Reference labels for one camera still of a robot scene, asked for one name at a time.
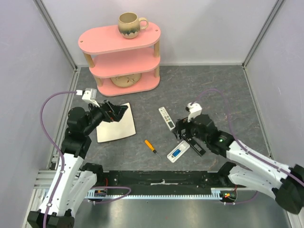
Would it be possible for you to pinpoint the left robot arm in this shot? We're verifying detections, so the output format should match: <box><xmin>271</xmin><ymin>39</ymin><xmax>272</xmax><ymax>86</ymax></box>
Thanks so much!
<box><xmin>27</xmin><ymin>100</ymin><xmax>128</xmax><ymax>228</ymax></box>

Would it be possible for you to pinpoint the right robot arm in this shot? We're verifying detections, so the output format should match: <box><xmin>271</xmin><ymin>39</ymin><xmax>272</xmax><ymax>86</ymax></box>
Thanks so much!
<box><xmin>172</xmin><ymin>114</ymin><xmax>304</xmax><ymax>215</ymax></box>

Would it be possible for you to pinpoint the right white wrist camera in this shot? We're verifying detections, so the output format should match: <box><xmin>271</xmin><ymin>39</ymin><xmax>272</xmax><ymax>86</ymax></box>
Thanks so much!
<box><xmin>186</xmin><ymin>103</ymin><xmax>202</xmax><ymax>123</ymax></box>

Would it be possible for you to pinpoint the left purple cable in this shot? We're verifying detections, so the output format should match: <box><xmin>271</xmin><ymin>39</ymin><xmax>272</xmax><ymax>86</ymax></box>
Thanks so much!
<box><xmin>39</xmin><ymin>91</ymin><xmax>83</xmax><ymax>228</ymax></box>

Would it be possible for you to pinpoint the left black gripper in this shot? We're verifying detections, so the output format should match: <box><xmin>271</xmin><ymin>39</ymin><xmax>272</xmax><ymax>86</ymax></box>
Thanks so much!
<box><xmin>83</xmin><ymin>99</ymin><xmax>128</xmax><ymax>134</ymax></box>

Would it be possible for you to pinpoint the beige ceramic mug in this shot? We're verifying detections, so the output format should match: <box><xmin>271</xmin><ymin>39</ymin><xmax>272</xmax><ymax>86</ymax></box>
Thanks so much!
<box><xmin>118</xmin><ymin>12</ymin><xmax>149</xmax><ymax>39</ymax></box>

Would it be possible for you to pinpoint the orange handled screwdriver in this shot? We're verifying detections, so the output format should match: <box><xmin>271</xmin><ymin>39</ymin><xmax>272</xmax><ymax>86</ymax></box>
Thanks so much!
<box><xmin>144</xmin><ymin>140</ymin><xmax>161</xmax><ymax>159</ymax></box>

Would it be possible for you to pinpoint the grey slotted cable duct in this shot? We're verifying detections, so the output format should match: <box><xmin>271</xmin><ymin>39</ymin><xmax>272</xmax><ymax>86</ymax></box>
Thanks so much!
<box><xmin>85</xmin><ymin>190</ymin><xmax>237</xmax><ymax>201</ymax></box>

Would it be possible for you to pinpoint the beige floral ceramic bowl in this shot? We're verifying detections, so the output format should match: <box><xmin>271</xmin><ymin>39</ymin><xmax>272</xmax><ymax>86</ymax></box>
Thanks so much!
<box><xmin>110</xmin><ymin>73</ymin><xmax>142</xmax><ymax>88</ymax></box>

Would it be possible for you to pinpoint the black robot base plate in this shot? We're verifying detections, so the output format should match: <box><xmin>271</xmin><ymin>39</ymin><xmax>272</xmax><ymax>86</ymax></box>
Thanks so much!
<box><xmin>97</xmin><ymin>171</ymin><xmax>235</xmax><ymax>188</ymax></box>

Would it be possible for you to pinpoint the pink three-tier shelf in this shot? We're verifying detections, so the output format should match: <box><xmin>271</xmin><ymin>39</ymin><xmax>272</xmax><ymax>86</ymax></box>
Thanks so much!
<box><xmin>78</xmin><ymin>23</ymin><xmax>161</xmax><ymax>97</ymax></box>

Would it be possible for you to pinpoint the white air conditioner remote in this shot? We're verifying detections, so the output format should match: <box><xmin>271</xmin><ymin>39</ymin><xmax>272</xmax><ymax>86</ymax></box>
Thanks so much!
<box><xmin>159</xmin><ymin>107</ymin><xmax>175</xmax><ymax>131</ymax></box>

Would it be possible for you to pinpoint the white remote with back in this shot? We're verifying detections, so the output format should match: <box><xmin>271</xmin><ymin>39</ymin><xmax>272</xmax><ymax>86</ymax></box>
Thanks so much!
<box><xmin>167</xmin><ymin>140</ymin><xmax>190</xmax><ymax>163</ymax></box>

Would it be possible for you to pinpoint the purple cable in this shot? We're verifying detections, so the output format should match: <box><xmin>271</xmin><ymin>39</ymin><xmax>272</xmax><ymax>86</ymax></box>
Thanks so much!
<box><xmin>196</xmin><ymin>88</ymin><xmax>304</xmax><ymax>186</ymax></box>
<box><xmin>39</xmin><ymin>91</ymin><xmax>83</xmax><ymax>228</ymax></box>

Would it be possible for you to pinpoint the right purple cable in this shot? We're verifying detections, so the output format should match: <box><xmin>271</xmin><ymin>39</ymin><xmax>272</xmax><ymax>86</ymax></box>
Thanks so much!
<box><xmin>196</xmin><ymin>88</ymin><xmax>304</xmax><ymax>186</ymax></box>

